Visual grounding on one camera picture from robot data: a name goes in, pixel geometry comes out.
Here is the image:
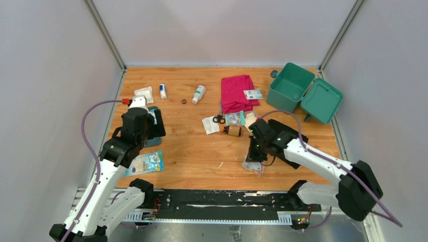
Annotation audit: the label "white card label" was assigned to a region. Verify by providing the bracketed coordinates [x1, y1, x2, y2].
[243, 89, 263, 100]

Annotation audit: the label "pink folded cloth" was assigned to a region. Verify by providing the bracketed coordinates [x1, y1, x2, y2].
[221, 75, 260, 114]

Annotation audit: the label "brown orange-cap bottle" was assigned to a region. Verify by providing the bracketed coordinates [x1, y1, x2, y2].
[220, 126, 242, 137]

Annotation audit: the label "blue cartoon packet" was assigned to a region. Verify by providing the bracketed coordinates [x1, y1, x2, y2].
[124, 151, 164, 177]

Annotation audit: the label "white paper sachet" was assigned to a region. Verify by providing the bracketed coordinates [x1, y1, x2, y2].
[202, 116, 220, 135]

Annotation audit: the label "teal patterned small packet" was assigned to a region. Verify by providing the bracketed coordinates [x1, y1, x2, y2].
[225, 110, 246, 126]

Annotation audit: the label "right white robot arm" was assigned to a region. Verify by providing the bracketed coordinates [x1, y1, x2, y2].
[249, 118, 383, 221]

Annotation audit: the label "white green-label bottle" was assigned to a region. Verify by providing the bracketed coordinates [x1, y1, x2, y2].
[192, 85, 206, 104]

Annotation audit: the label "white gauze pack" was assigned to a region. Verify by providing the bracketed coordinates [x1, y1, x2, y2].
[134, 86, 154, 104]

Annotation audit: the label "clear bag of items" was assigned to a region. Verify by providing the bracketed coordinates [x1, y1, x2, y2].
[242, 161, 264, 178]

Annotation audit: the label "teal medicine box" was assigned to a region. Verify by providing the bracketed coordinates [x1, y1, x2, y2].
[266, 63, 344, 124]

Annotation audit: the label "black cloth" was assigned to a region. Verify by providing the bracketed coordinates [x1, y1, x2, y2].
[268, 119, 300, 169]

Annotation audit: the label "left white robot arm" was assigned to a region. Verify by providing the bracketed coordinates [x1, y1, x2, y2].
[49, 107, 166, 241]

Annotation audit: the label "small white blue tube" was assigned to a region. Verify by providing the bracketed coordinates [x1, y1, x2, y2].
[159, 83, 168, 100]

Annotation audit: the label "cotton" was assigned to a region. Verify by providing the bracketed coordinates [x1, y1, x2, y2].
[244, 111, 259, 136]

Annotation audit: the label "black handled scissors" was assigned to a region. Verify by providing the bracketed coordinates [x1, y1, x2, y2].
[212, 100, 226, 124]

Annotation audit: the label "teal divided tray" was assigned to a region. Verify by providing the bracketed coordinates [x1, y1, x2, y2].
[144, 106, 162, 147]

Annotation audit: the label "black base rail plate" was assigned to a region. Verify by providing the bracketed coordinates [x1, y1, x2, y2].
[124, 189, 322, 225]

